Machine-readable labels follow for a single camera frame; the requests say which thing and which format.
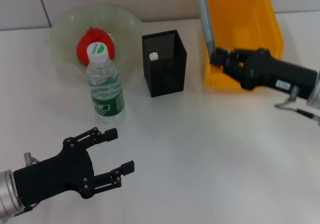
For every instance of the translucent green glass plate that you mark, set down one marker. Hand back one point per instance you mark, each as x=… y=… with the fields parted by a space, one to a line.
x=65 y=33

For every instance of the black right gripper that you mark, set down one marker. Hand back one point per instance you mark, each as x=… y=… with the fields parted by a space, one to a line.
x=275 y=73

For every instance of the clear water bottle green label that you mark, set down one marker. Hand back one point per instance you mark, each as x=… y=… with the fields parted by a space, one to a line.
x=105 y=83

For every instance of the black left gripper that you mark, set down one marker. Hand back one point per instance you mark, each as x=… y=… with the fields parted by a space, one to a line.
x=50 y=176

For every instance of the silver glitter pen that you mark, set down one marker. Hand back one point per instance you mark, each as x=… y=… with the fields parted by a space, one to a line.
x=205 y=21

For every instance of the yellow plastic storage bin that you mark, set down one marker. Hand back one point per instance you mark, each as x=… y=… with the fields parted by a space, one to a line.
x=237 y=13

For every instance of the black mesh pen holder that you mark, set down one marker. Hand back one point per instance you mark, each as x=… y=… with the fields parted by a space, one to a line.
x=167 y=78

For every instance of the red-orange fruit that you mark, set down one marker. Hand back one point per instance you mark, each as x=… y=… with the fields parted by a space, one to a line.
x=83 y=46

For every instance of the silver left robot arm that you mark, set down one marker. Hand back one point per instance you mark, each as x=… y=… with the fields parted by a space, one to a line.
x=8 y=194

